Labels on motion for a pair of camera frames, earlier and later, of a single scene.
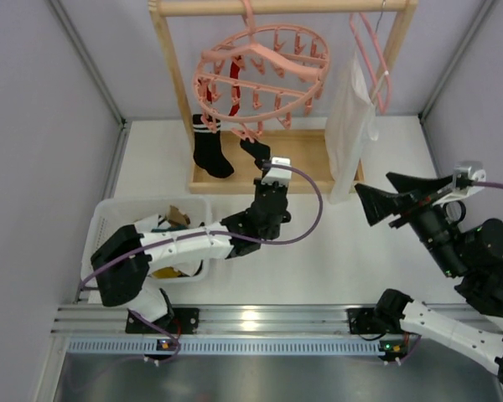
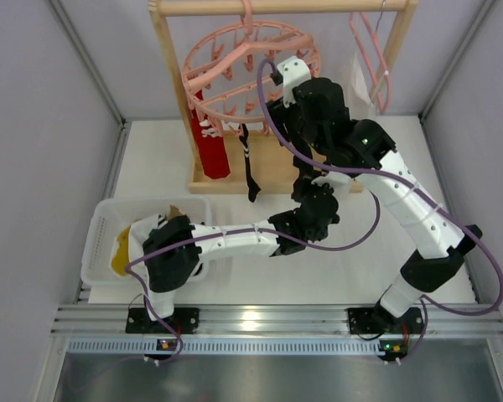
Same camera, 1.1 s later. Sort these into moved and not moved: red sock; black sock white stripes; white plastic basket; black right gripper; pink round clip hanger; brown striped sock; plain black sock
Moved: black right gripper; red sock; plain black sock; black sock white stripes; pink round clip hanger
Not moved: brown striped sock; white plastic basket
